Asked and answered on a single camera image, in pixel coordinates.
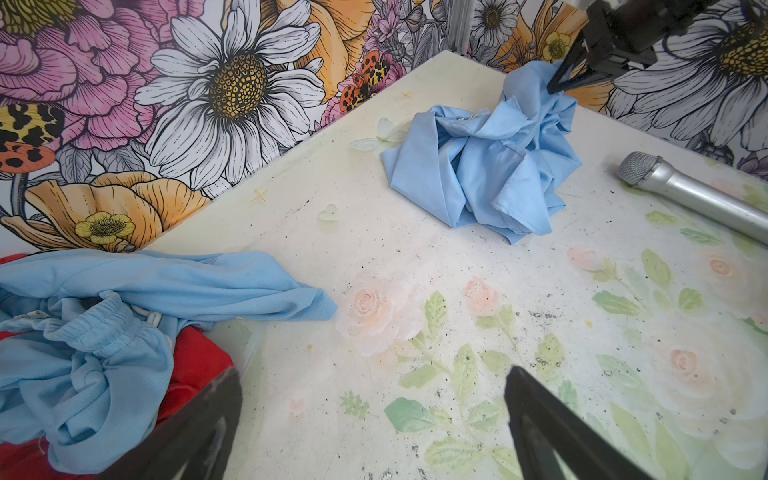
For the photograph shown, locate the red cloth garment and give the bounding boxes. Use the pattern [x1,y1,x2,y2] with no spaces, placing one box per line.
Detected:
[1,250,232,479]

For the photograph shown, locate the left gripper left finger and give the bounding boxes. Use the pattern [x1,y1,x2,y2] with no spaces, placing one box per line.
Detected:
[98,367,243,479]

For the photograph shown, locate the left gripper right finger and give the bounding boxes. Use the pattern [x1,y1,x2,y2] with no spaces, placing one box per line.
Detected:
[504,366,649,479]

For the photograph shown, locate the silver microphone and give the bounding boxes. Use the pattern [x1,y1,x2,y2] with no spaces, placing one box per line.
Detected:
[617,151,767,244]

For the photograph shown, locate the light blue woven shirt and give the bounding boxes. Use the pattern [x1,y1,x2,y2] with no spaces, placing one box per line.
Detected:
[381,61,581,243]

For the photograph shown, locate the right aluminium corner post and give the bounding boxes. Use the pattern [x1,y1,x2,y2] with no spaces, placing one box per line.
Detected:
[445,0,476,55]

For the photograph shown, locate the light blue knit shorts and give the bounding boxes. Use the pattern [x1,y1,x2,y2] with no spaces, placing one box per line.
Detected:
[1,250,336,475]

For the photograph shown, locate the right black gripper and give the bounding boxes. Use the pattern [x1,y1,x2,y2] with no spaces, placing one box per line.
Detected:
[547,1,714,94]

